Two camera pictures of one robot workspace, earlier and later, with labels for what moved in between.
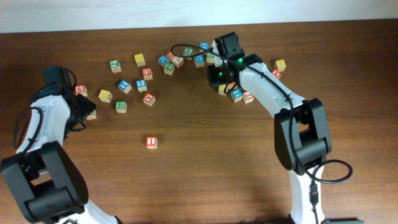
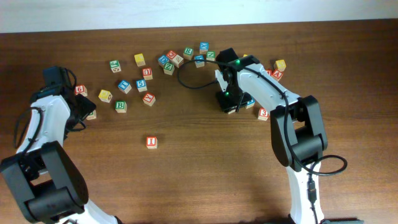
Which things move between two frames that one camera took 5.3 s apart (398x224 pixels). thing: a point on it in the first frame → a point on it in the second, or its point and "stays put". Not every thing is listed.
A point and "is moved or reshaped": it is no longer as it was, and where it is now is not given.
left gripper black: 86,107 stays put
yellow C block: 221,89 is moved or reshaped
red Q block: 170,55 stays put
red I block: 152,142 stays put
